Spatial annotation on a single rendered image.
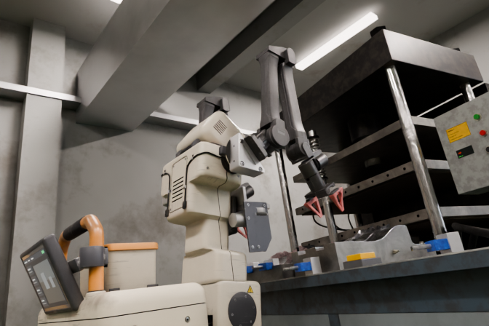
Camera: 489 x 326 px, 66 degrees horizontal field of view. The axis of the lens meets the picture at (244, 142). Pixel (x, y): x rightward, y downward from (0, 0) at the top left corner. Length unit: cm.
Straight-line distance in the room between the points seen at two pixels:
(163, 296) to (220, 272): 31
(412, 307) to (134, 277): 71
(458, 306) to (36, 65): 388
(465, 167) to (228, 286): 131
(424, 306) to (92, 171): 344
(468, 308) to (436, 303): 8
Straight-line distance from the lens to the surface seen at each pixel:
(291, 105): 140
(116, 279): 102
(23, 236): 361
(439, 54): 259
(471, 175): 204
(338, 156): 257
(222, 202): 125
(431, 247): 117
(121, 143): 428
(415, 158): 205
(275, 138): 122
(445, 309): 109
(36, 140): 385
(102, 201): 401
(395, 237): 156
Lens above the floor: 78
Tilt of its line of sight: 21 degrees up
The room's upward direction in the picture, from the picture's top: 8 degrees counter-clockwise
